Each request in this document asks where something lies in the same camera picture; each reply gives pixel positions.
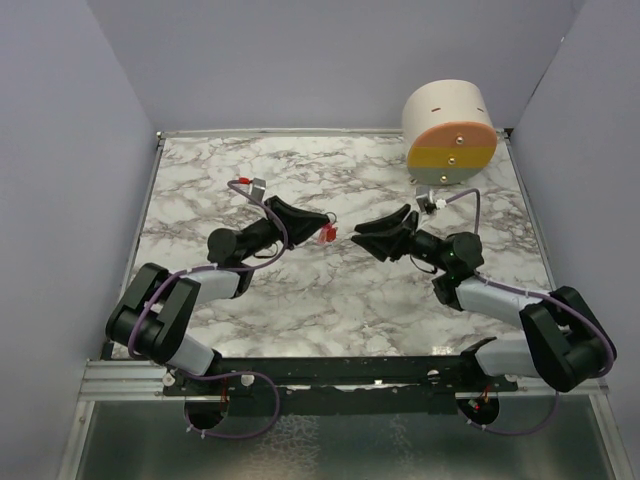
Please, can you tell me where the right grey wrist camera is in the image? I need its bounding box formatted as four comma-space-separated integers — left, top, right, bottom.
415, 185, 447, 216

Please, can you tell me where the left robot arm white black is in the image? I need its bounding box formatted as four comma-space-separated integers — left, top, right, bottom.
105, 196, 330, 395

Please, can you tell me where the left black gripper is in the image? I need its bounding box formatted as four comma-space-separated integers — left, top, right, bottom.
238, 195, 330, 263

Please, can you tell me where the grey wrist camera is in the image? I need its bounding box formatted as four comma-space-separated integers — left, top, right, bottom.
415, 185, 447, 216
238, 177, 266, 202

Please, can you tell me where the red tag key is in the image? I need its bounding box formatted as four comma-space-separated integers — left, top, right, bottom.
317, 223, 337, 245

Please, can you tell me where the black mounting rail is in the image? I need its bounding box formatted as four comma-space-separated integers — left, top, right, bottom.
163, 355, 517, 417

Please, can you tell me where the pink strap keyring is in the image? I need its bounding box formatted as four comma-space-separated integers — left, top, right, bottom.
325, 212, 337, 227

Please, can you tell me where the round beige drawer box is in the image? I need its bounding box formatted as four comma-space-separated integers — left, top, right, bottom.
401, 79, 498, 186

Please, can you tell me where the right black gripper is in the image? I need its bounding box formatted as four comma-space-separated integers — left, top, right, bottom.
353, 204, 452, 273

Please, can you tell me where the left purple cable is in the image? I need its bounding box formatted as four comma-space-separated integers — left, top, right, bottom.
127, 179, 294, 361

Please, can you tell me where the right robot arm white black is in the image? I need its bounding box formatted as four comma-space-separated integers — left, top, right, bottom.
352, 206, 617, 393

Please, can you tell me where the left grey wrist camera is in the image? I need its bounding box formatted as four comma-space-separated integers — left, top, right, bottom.
238, 177, 266, 202

